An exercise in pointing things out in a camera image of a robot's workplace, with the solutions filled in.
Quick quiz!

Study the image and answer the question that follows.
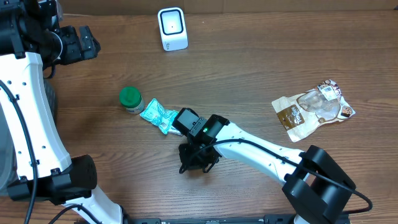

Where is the green lid jar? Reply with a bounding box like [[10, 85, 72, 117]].
[[119, 86, 146, 114]]

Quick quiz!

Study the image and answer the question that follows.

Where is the teal Kleenex tissue pack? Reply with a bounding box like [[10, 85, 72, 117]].
[[168, 126, 183, 136]]

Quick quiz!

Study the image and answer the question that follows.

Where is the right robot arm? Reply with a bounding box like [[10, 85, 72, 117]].
[[173, 108, 356, 223]]

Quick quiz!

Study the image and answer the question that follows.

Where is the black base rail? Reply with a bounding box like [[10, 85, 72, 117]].
[[124, 214, 295, 224]]

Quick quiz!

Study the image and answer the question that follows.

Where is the teal crinkled snack packet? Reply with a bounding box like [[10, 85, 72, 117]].
[[140, 98, 178, 135]]

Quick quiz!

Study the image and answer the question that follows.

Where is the beige plastic pouch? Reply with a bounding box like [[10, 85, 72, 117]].
[[272, 80, 356, 142]]

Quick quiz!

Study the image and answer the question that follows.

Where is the grey plastic basket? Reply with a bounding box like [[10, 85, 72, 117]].
[[0, 80, 58, 197]]

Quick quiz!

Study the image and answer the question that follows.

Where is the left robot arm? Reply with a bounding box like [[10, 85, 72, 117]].
[[1, 0, 127, 223]]

